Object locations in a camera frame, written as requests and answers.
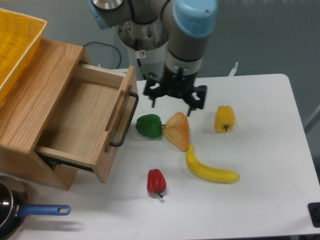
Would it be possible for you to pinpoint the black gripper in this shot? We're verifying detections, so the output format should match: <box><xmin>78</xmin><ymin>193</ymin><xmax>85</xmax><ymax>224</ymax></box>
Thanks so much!
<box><xmin>143</xmin><ymin>66</ymin><xmax>207</xmax><ymax>117</ymax></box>

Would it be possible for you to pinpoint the wooden top drawer black handle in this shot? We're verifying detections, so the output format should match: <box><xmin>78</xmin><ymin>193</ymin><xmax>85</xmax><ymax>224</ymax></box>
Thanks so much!
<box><xmin>37</xmin><ymin>62</ymin><xmax>140</xmax><ymax>184</ymax></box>

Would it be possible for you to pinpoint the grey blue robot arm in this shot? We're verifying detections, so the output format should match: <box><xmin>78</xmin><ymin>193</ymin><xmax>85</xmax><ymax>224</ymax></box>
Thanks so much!
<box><xmin>88</xmin><ymin>0</ymin><xmax>218</xmax><ymax>111</ymax></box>

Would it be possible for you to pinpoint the wooden drawer cabinet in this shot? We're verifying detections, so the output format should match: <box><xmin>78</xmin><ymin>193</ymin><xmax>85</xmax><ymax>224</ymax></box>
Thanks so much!
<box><xmin>0</xmin><ymin>38</ymin><xmax>89</xmax><ymax>190</ymax></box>

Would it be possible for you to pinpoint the orange bread wedge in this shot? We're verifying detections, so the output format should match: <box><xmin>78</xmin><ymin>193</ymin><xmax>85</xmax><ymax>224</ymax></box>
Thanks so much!
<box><xmin>162</xmin><ymin>112</ymin><xmax>190</xmax><ymax>152</ymax></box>

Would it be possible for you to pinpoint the green bell pepper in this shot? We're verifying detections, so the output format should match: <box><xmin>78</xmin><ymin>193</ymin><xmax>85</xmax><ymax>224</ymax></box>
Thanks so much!
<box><xmin>135</xmin><ymin>114</ymin><xmax>163</xmax><ymax>139</ymax></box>

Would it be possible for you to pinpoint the yellow bell pepper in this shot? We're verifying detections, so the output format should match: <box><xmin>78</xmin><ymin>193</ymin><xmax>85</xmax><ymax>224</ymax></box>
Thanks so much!
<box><xmin>214</xmin><ymin>105</ymin><xmax>236</xmax><ymax>133</ymax></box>

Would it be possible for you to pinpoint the red bell pepper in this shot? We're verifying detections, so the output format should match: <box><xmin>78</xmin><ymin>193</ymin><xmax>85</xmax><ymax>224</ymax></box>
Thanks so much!
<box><xmin>146</xmin><ymin>169</ymin><xmax>167</xmax><ymax>199</ymax></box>

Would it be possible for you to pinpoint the yellow banana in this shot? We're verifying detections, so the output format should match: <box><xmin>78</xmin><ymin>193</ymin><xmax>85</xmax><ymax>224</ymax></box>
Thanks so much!
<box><xmin>185</xmin><ymin>144</ymin><xmax>240</xmax><ymax>184</ymax></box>

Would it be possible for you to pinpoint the yellow plastic basket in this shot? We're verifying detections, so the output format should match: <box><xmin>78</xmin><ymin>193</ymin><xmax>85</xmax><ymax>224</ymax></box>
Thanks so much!
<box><xmin>0</xmin><ymin>8</ymin><xmax>48</xmax><ymax>103</ymax></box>

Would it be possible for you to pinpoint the black corner object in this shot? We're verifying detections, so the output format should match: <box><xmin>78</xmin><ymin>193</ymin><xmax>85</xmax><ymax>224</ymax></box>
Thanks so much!
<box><xmin>307</xmin><ymin>202</ymin><xmax>320</xmax><ymax>228</ymax></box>

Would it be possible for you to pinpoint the black cable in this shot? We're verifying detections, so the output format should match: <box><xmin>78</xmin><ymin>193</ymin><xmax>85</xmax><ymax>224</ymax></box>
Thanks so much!
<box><xmin>83</xmin><ymin>41</ymin><xmax>123</xmax><ymax>70</ymax></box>

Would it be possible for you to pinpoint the blue handled frying pan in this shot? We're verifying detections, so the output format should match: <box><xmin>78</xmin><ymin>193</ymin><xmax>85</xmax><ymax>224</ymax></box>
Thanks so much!
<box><xmin>0</xmin><ymin>175</ymin><xmax>71</xmax><ymax>240</ymax></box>

